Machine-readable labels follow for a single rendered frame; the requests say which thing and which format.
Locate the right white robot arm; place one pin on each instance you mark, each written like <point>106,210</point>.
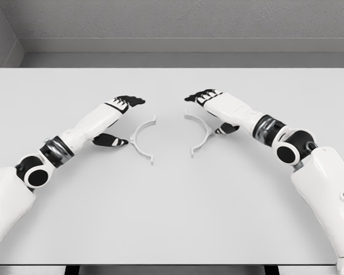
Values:
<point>306,160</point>

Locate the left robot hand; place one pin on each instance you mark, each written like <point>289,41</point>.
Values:
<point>103,118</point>

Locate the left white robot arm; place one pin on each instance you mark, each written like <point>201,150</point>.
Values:
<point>35,172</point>

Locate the white table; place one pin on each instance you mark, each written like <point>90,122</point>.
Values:
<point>160,200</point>

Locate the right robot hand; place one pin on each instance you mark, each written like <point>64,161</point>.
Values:
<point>225,107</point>

